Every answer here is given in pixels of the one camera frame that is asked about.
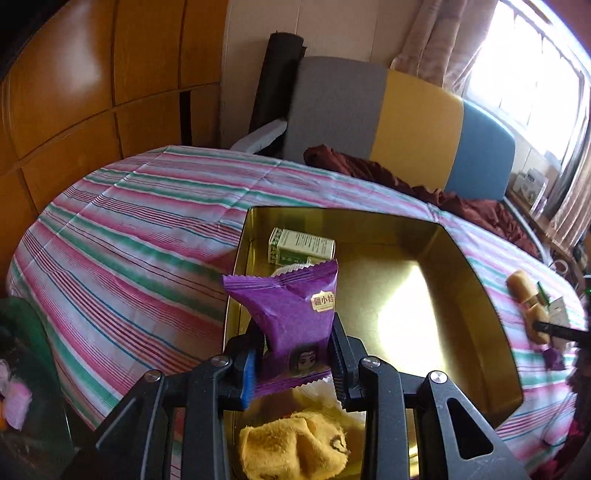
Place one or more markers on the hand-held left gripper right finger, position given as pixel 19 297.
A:
pixel 339 364

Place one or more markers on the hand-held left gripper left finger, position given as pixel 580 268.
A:
pixel 249 383

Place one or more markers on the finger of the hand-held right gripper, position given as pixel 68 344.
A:
pixel 558 330

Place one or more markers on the tan bread roll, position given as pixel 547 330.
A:
pixel 521 286
pixel 535 314

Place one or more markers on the purple snack packet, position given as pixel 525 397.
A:
pixel 286 314
pixel 554 359

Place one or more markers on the gold tin box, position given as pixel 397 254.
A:
pixel 415 300

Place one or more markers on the white sock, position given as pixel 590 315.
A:
pixel 291 268

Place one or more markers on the green white small box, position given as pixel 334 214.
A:
pixel 300 244

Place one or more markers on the wooden side table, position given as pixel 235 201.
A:
pixel 561 251

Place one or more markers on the pink patterned curtain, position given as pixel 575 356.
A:
pixel 429 41
pixel 577 198

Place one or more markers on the white carton box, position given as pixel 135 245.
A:
pixel 531 184

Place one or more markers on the maroon blanket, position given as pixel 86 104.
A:
pixel 461 203

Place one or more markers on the striped bedsheet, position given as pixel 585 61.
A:
pixel 138 240

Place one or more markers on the dark green bag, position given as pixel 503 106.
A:
pixel 27 332

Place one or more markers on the pink plush toy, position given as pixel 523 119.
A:
pixel 18 401

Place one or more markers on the black rolled mat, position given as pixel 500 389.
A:
pixel 277 83

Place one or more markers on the wooden wardrobe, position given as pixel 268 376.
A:
pixel 69 92

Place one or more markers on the grey metal bed rail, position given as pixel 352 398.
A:
pixel 531 226

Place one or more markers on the white padded bed rail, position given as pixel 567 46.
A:
pixel 258 136

